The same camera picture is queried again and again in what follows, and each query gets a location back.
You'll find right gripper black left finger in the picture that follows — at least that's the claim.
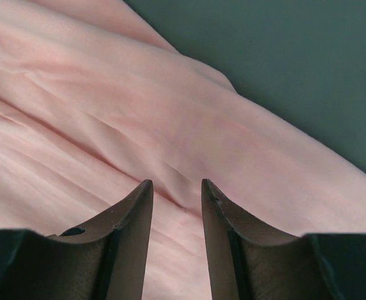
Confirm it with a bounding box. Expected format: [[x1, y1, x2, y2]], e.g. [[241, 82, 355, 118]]
[[0, 180, 153, 299]]

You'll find salmon pink t shirt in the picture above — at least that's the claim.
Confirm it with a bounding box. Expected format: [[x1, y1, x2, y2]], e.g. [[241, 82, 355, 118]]
[[0, 1, 366, 299]]

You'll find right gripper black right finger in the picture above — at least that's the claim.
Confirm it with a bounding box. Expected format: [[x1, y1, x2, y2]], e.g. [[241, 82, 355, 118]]
[[201, 179, 366, 299]]

